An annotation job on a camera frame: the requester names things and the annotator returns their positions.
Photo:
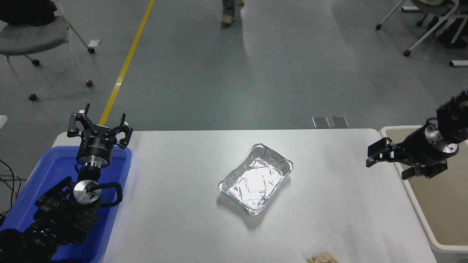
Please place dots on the white rounded object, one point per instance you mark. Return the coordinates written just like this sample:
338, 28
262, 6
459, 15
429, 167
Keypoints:
2, 120

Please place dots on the silver foil tray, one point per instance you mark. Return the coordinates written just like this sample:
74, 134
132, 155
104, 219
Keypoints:
254, 180

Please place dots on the blue plastic tray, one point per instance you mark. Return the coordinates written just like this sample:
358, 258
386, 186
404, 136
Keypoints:
44, 171

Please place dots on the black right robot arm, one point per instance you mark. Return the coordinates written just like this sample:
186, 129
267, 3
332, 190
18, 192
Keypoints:
453, 120

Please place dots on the white-framed wheeled chair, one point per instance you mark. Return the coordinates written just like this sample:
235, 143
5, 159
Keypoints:
427, 34

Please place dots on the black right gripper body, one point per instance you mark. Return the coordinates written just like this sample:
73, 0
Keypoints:
422, 148

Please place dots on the grey wheeled chair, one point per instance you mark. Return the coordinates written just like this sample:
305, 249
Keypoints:
33, 40

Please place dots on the large pale plastic bin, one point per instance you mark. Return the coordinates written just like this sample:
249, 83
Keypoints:
442, 204

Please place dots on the black bag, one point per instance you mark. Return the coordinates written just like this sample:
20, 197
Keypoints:
25, 12

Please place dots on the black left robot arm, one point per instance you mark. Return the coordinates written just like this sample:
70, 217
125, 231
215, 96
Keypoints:
55, 219

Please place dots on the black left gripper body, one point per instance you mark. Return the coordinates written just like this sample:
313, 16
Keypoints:
95, 146

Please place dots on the crumpled tan paper ball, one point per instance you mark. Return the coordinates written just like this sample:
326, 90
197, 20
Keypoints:
321, 258

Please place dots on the person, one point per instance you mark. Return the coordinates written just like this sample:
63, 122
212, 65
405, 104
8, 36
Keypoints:
228, 16
453, 35

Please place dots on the white metal bar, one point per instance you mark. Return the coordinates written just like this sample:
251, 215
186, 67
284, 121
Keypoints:
408, 8
459, 63

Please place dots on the metal floor plate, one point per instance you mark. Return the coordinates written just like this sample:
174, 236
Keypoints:
321, 122
339, 121

